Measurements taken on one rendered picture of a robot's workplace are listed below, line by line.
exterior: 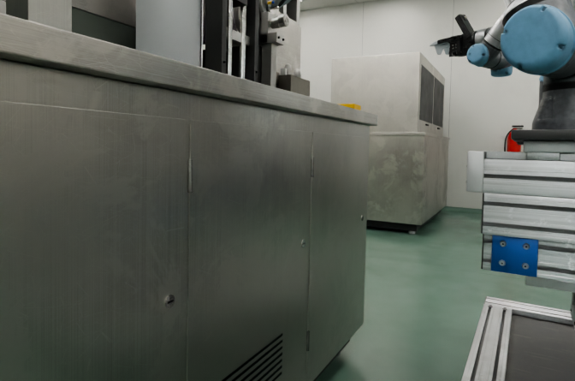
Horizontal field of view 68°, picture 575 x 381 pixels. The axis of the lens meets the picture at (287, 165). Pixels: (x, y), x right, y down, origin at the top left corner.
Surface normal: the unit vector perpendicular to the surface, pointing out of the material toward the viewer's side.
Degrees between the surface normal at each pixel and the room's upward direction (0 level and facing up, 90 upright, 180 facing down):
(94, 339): 90
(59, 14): 90
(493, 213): 90
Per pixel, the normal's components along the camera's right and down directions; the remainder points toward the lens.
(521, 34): -0.79, 0.13
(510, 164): -0.49, 0.03
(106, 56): 0.88, 0.04
